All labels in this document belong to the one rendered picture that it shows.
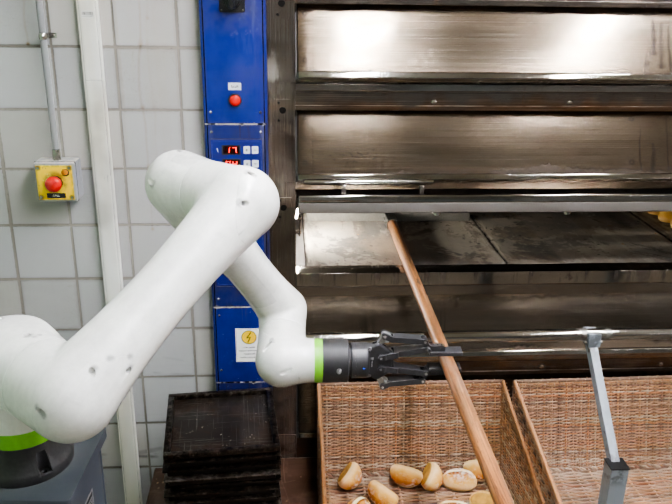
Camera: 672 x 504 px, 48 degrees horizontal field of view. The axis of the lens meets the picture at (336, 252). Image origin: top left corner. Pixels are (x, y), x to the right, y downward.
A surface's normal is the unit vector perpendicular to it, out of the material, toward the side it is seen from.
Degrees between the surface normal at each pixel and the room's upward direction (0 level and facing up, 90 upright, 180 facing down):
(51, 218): 90
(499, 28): 70
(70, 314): 90
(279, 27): 90
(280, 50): 90
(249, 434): 0
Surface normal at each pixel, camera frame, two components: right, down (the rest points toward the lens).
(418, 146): 0.07, 0.01
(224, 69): 0.07, 0.35
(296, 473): 0.01, -0.94
